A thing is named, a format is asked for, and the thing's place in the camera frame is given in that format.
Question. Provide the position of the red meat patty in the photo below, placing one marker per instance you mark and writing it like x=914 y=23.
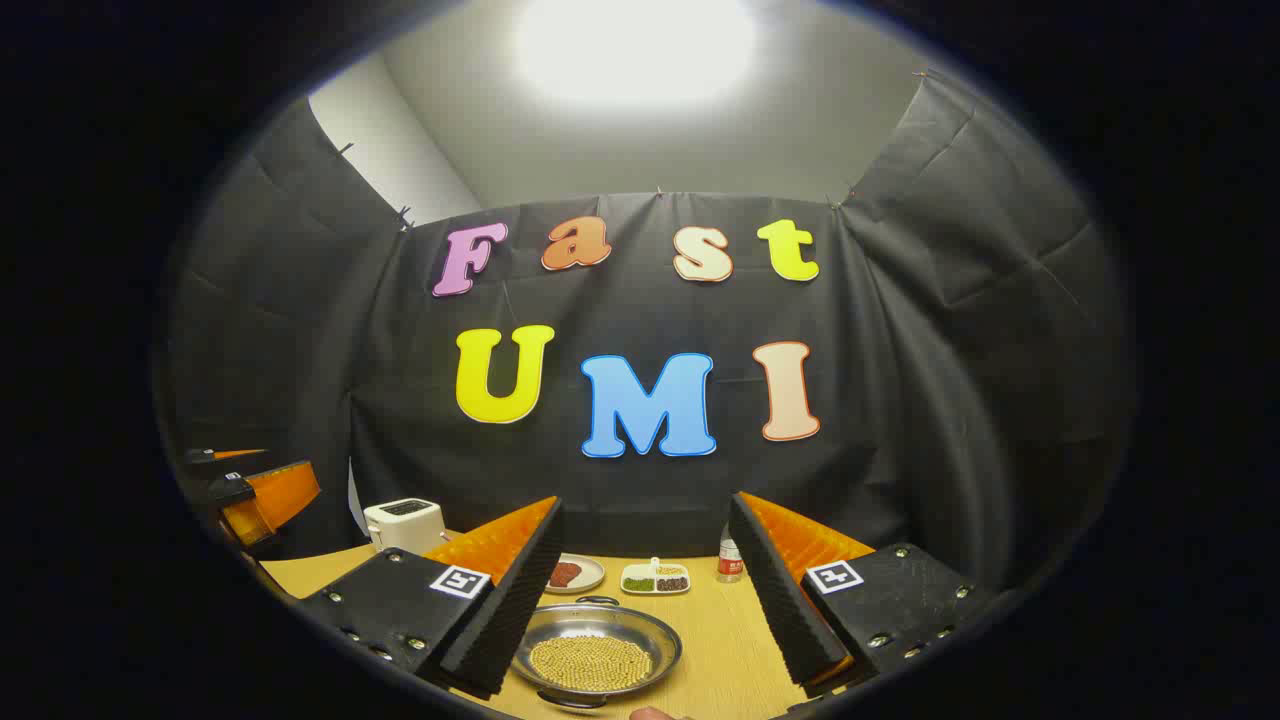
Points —
x=566 y=574

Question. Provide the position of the clear red label water bottle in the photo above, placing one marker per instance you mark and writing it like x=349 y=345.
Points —
x=730 y=560

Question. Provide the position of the dark red beans pile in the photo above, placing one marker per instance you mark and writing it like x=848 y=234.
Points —
x=672 y=584

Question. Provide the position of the black backdrop cloth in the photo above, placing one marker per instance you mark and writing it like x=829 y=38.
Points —
x=620 y=300

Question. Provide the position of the pile of soybeans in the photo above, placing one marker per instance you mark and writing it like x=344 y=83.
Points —
x=590 y=663

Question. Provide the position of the white toaster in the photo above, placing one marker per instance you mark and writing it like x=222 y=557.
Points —
x=405 y=525

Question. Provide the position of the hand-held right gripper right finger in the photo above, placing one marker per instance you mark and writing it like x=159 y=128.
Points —
x=785 y=600

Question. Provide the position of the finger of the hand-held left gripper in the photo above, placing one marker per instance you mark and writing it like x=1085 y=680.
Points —
x=240 y=454
x=275 y=498

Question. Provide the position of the white divided dish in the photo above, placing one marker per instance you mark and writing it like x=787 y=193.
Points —
x=640 y=570

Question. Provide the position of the stainless steel pot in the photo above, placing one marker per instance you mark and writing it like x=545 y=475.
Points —
x=560 y=625

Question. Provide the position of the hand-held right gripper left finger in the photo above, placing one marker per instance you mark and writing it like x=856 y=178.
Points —
x=510 y=610

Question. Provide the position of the bright ceiling light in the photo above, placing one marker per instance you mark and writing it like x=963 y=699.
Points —
x=635 y=45

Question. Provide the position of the round white plate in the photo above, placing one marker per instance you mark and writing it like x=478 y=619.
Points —
x=592 y=575

